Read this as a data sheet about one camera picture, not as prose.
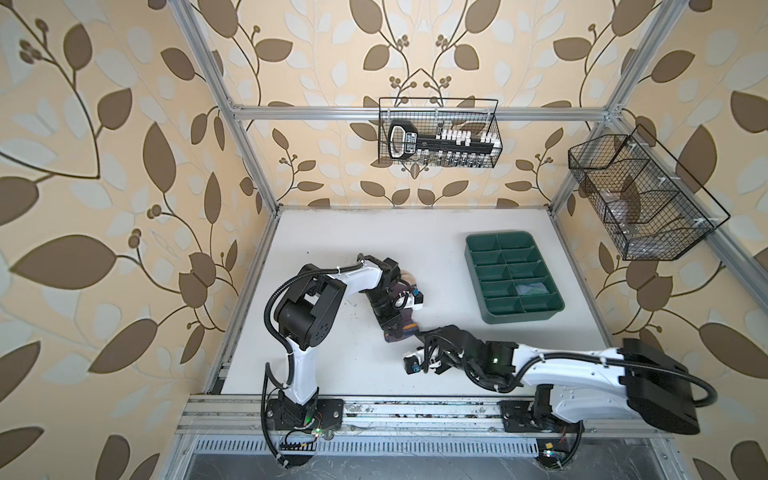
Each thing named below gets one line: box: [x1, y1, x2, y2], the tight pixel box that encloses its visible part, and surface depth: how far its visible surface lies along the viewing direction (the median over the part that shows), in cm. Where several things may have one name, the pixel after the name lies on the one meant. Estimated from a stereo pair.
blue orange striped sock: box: [517, 282, 550, 295], surface depth 93 cm
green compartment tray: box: [464, 231, 565, 324], surface depth 98 cm
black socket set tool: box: [387, 120, 502, 161], surface depth 85 cm
